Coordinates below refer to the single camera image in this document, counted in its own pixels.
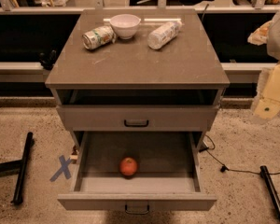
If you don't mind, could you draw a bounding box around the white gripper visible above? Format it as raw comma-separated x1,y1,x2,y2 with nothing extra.
247,10,280,120

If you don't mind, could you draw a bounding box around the red apple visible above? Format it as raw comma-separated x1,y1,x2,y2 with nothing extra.
119,157,138,176

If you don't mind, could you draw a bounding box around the open grey lower drawer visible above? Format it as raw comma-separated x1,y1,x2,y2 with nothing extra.
58,132,217,215

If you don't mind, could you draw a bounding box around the grey drawer cabinet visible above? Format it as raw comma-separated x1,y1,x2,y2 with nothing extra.
46,9,229,147

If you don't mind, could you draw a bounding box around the closed grey upper drawer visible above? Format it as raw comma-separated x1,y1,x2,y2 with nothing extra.
57,105,217,132

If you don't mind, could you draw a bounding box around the black stand right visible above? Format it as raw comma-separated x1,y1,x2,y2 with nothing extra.
260,166,280,223

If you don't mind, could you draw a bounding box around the black stand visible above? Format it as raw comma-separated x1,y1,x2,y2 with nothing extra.
0,132,35,205
260,166,280,223

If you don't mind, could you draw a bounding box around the white plastic bottle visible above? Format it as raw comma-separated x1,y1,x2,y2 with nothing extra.
147,21,182,49

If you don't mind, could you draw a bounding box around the white ceramic bowl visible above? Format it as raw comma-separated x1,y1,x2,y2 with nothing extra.
110,14,141,39

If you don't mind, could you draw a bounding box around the crushed green white can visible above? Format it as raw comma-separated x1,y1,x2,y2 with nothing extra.
82,25,117,50

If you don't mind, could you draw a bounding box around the blue tape cross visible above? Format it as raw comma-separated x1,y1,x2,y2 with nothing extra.
49,155,71,182

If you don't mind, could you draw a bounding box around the black stand left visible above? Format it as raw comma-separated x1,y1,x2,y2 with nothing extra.
0,132,35,205

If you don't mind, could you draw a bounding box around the black floor cable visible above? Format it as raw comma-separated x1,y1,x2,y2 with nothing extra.
199,134,280,176

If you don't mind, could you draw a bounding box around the black clamp on rail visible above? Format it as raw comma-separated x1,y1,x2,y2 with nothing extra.
39,50,57,70

